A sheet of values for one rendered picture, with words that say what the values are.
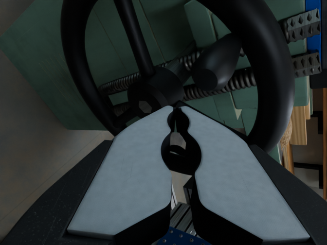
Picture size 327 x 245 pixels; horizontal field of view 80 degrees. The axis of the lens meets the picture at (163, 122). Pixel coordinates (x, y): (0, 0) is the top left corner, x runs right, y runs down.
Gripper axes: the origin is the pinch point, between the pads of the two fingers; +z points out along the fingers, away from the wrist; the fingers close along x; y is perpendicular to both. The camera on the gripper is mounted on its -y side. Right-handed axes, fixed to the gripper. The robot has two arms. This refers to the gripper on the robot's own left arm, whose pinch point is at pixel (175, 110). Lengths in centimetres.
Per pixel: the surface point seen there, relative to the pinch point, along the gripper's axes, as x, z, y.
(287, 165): 176, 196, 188
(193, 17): 2.5, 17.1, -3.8
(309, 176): 245, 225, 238
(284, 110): 9.3, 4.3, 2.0
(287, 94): 9.1, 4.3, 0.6
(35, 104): -57, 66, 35
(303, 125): 37, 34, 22
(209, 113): 9.8, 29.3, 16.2
